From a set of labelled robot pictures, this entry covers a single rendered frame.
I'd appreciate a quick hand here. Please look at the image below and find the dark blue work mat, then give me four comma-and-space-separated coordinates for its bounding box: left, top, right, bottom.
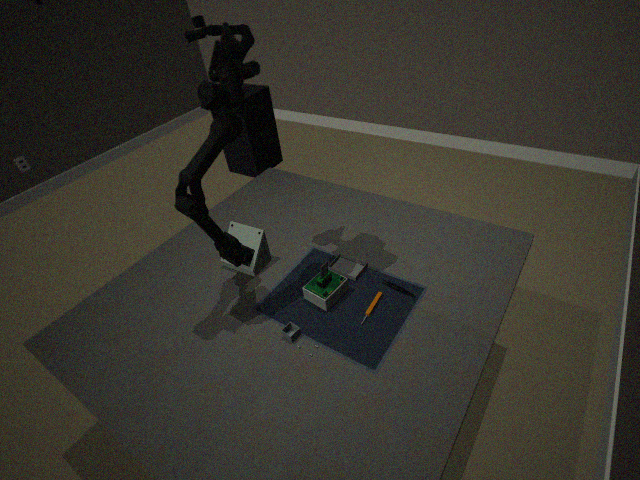
251, 246, 429, 375

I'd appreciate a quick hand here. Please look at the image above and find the green circuit board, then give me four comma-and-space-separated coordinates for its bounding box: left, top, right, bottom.
304, 269, 346, 299

